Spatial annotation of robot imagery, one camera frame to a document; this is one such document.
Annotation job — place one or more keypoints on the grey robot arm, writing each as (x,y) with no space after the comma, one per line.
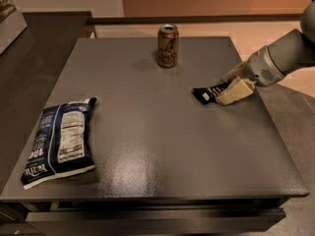
(296,49)

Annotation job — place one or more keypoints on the tan LaCroix soda can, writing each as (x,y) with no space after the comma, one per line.
(167,45)

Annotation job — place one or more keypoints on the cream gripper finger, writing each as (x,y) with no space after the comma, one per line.
(237,71)
(237,90)

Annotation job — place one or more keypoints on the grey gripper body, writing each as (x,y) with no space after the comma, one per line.
(261,67)

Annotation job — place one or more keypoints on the blue Kettle chip bag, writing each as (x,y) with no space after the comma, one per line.
(61,145)

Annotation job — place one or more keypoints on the grey drawer front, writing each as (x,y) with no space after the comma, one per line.
(154,221)

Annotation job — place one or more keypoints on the black RXBAR chocolate bar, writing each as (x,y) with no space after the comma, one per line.
(209,94)

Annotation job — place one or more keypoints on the snack box on counter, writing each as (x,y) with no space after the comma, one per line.
(12,23)

